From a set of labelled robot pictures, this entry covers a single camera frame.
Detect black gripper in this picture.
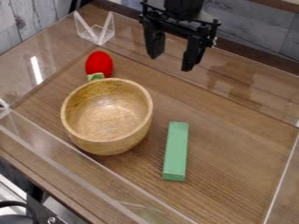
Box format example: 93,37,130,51
140,0,221,72

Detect red plush strawberry fruit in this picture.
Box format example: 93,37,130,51
85,51,113,81

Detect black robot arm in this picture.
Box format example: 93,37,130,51
138,0,220,72

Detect wooden bowl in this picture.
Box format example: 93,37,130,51
60,78,153,156

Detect green rectangular block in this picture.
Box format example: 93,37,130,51
162,122,189,181

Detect clear acrylic tray walls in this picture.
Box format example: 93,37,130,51
0,15,299,224

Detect black table leg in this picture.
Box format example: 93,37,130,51
0,159,66,224

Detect clear acrylic corner bracket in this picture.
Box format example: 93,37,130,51
73,11,114,46

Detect black cable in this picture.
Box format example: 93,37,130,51
0,199,29,210

